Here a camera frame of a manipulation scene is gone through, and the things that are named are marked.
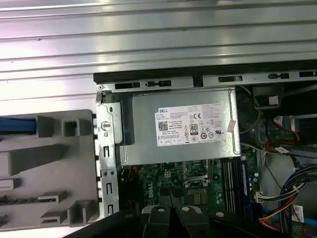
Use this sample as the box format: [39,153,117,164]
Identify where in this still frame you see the grey parts rack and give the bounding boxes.
[0,109,100,233]

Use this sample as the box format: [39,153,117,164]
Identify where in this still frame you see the hard disk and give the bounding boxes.
[0,116,37,136]

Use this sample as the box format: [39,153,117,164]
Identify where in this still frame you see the black PC case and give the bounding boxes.
[93,59,317,238]

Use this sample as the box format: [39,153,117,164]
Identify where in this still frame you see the black RAM slot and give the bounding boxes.
[221,158,228,216]
[226,158,234,216]
[232,158,239,216]

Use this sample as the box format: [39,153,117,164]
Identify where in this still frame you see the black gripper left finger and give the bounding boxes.
[65,187,174,238]

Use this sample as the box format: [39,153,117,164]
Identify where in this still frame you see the CPU socket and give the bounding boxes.
[185,188,210,206]

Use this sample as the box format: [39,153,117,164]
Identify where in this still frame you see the red wire with label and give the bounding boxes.
[264,115,302,152]

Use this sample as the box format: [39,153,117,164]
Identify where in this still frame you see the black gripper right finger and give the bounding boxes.
[173,187,293,238]

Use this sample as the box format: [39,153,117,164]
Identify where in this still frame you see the orange yellow wire bundle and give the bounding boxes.
[259,193,298,231]

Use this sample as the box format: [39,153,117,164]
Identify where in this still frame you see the grey power supply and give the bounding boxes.
[120,88,241,166]

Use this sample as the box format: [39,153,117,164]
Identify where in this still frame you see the green motherboard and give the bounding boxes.
[121,158,261,219]

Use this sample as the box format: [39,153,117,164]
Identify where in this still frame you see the metal socket cover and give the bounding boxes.
[183,160,216,188]

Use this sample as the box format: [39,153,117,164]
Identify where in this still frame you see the yellow black wire bundle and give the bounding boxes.
[237,85,262,134]

